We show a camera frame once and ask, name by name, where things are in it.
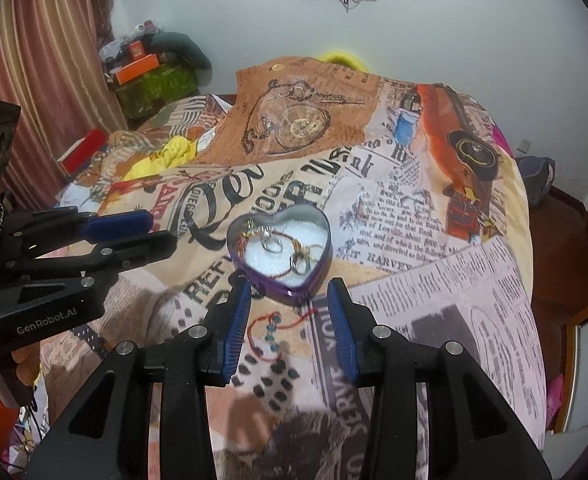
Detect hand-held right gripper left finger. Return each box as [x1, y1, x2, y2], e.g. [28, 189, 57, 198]
[21, 275, 253, 480]

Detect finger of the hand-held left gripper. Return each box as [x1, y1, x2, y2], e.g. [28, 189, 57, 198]
[4, 209, 154, 254]
[5, 229, 179, 287]

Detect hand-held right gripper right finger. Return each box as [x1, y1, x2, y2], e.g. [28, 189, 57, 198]
[326, 276, 553, 480]

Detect red string beaded bracelet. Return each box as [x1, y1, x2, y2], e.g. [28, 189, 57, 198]
[246, 306, 321, 362]

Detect purple heart-shaped tin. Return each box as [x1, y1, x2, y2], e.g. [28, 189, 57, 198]
[225, 210, 331, 306]

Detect red cord gold bracelet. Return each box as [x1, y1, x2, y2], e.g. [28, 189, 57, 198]
[234, 232, 325, 279]

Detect person's left hand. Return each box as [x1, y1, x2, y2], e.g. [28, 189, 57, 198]
[10, 342, 43, 397]

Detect red box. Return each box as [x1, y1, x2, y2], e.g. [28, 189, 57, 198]
[58, 127, 108, 177]

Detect yellow cloth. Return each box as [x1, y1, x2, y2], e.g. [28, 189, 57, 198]
[124, 136, 198, 181]

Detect newspaper print blanket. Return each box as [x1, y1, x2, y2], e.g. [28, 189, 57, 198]
[4, 54, 548, 480]

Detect orange box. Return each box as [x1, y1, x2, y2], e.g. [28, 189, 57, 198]
[113, 55, 161, 86]

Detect pile of bottles and boxes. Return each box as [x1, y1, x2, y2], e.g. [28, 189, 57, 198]
[98, 20, 165, 86]

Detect striped brown curtain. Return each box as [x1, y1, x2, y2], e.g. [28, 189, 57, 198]
[0, 0, 130, 211]

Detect grey backpack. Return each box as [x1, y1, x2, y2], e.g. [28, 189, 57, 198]
[515, 156, 557, 209]

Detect pink cloth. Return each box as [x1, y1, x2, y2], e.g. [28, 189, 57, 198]
[493, 124, 514, 157]

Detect yellow plastic ring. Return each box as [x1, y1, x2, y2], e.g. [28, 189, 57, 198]
[319, 49, 371, 72]

